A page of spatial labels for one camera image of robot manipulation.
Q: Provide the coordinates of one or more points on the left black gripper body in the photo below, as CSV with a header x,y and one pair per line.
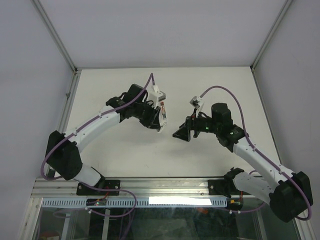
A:
x,y
145,113

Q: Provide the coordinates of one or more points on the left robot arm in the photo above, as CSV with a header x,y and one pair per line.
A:
x,y
63,152

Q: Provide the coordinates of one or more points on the white mini stapler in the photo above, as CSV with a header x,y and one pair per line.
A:
x,y
161,126

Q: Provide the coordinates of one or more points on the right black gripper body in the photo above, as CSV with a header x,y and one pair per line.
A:
x,y
200,124

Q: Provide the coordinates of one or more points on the pink mini stapler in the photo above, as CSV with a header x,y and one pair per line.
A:
x,y
164,119

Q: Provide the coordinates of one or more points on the aluminium mounting rail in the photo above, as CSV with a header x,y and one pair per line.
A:
x,y
195,187

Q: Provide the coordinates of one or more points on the white slotted cable duct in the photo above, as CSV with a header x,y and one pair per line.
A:
x,y
141,202

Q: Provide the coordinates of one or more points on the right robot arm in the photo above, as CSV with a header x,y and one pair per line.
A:
x,y
287,193

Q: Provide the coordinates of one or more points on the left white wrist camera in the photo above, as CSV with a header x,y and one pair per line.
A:
x,y
156,96

